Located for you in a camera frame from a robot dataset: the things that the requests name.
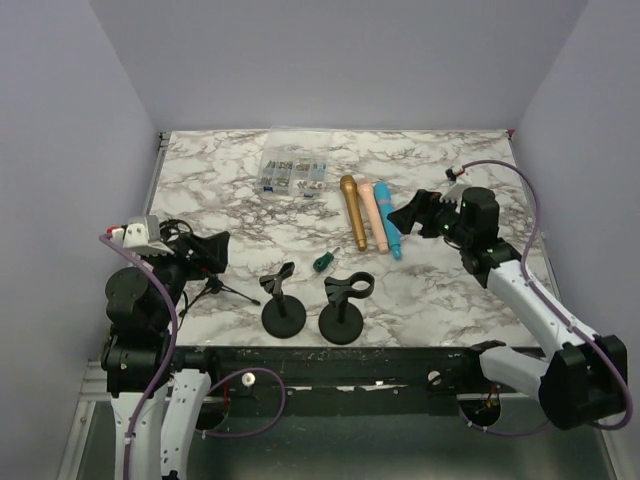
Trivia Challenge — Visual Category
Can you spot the blue microphone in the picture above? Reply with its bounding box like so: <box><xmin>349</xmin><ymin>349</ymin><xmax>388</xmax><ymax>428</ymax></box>
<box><xmin>374</xmin><ymin>182</ymin><xmax>402</xmax><ymax>261</ymax></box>

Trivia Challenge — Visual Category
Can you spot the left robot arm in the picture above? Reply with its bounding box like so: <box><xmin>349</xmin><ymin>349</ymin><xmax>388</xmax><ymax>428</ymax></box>
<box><xmin>100</xmin><ymin>227</ymin><xmax>230</xmax><ymax>479</ymax></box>

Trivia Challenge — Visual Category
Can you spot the gold microphone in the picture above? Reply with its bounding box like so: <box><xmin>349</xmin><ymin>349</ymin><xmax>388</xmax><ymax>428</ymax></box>
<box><xmin>340</xmin><ymin>175</ymin><xmax>367</xmax><ymax>251</ymax></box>

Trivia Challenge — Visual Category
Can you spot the clear screw organizer box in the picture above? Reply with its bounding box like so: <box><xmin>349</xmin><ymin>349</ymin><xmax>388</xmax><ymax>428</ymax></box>
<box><xmin>255</xmin><ymin>127</ymin><xmax>332</xmax><ymax>198</ymax></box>

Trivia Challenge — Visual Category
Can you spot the pink microphone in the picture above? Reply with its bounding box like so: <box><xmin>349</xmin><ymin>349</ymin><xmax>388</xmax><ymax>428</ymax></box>
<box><xmin>357</xmin><ymin>179</ymin><xmax>389</xmax><ymax>253</ymax></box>

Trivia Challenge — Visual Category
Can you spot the green handle screwdriver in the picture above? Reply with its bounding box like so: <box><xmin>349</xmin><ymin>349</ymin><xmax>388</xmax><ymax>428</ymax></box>
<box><xmin>312</xmin><ymin>247</ymin><xmax>341</xmax><ymax>273</ymax></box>

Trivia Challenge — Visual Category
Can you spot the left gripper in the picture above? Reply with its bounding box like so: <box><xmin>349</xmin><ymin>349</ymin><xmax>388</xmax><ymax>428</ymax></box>
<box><xmin>143</xmin><ymin>229</ymin><xmax>230</xmax><ymax>330</ymax></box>

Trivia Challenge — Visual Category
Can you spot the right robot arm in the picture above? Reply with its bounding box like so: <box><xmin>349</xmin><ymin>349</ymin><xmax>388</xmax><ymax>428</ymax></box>
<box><xmin>387</xmin><ymin>187</ymin><xmax>632</xmax><ymax>430</ymax></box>

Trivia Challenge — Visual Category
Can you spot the black round-base mic stand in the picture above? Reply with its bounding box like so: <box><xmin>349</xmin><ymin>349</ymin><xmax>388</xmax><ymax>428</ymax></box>
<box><xmin>318</xmin><ymin>271</ymin><xmax>375</xmax><ymax>345</ymax></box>

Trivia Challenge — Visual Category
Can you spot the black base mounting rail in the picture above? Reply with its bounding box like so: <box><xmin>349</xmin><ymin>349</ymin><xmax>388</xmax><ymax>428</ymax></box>
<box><xmin>102</xmin><ymin>340</ymin><xmax>556</xmax><ymax>419</ymax></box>

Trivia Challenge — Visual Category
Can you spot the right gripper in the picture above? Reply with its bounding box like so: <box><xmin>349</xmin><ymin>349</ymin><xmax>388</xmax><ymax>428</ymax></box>
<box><xmin>389</xmin><ymin>188</ymin><xmax>473</xmax><ymax>247</ymax></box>

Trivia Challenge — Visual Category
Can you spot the black tripod mic stand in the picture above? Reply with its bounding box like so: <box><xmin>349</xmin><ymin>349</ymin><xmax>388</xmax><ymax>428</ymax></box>
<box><xmin>159</xmin><ymin>219</ymin><xmax>261</xmax><ymax>319</ymax></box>

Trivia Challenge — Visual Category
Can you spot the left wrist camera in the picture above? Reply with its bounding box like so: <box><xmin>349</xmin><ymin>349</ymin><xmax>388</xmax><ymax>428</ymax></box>
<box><xmin>122</xmin><ymin>215</ymin><xmax>173</xmax><ymax>257</ymax></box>

